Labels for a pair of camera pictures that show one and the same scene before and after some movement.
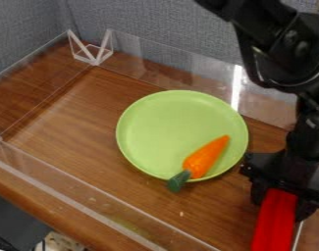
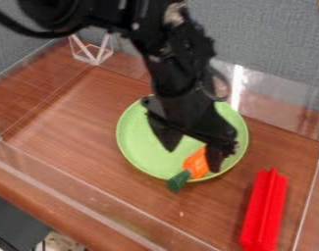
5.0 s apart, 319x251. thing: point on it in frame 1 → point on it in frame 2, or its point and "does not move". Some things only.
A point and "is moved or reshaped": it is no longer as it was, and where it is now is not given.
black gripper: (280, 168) → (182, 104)
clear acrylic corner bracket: (87, 52) does not move
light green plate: (166, 125) does not move
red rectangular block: (275, 227) is moved or reshaped
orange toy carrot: (200, 162) does not move
